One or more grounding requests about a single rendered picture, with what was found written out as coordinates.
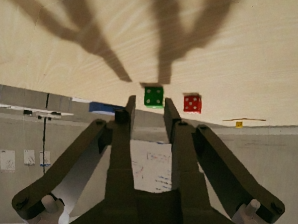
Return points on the yellow die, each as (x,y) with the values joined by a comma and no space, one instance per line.
(239,124)

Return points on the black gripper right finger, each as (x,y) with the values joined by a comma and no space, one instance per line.
(244,200)

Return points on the green die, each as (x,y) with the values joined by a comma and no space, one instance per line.
(154,97)

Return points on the red die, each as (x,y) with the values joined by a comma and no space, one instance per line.
(192,104)

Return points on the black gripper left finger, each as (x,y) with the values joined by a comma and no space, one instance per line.
(51,198)

